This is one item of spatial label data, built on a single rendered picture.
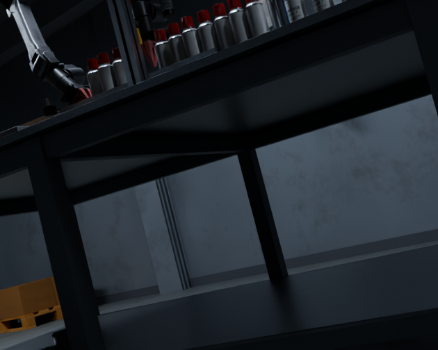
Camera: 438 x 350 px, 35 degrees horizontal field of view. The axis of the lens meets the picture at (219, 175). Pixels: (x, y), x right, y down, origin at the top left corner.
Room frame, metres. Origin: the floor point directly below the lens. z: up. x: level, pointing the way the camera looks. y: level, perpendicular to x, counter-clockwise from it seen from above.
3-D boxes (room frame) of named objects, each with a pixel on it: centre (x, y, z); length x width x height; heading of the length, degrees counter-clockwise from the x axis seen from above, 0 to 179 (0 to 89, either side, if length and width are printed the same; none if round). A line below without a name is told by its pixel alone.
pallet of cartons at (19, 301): (7.07, 2.20, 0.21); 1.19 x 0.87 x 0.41; 51
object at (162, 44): (1.99, 0.07, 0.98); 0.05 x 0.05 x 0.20
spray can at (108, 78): (2.08, 0.26, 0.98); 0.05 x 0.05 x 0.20
